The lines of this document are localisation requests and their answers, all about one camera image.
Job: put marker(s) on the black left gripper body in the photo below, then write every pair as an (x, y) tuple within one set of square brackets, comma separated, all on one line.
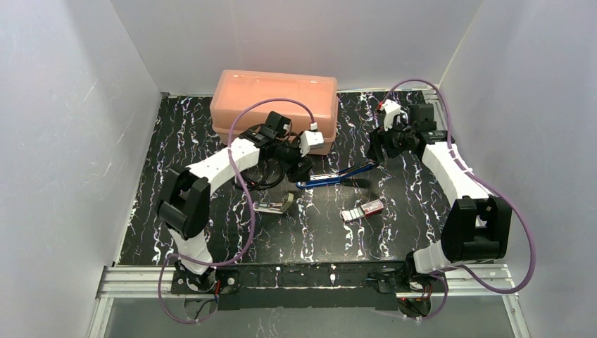
[(295, 161)]

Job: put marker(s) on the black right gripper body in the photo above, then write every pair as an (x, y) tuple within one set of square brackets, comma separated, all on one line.
[(381, 145)]

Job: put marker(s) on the red white staple box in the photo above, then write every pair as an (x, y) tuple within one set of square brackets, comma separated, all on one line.
[(362, 211)]

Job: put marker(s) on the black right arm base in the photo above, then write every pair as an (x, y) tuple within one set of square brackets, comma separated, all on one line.
[(402, 280)]

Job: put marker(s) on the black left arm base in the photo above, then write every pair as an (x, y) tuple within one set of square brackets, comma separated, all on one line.
[(211, 282)]

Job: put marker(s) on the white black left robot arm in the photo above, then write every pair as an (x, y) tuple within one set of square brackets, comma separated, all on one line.
[(184, 200)]

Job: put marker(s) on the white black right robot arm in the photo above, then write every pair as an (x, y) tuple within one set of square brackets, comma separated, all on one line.
[(478, 224)]

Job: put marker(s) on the black marble pattern mat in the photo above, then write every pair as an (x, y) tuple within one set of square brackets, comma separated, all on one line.
[(414, 214)]

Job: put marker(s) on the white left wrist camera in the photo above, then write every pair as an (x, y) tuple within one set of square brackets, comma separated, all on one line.
[(311, 141)]

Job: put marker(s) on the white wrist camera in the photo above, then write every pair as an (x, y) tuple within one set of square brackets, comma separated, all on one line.
[(311, 141), (391, 112)]

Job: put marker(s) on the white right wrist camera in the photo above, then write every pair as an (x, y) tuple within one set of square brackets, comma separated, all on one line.
[(391, 112)]

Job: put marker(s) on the aluminium right frame rail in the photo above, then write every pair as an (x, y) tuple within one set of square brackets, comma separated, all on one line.
[(441, 156)]

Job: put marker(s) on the aluminium frame rail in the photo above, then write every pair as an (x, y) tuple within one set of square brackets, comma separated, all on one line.
[(150, 282), (441, 156)]

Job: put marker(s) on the aluminium front frame rail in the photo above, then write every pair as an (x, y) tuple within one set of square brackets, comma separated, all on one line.
[(150, 282)]

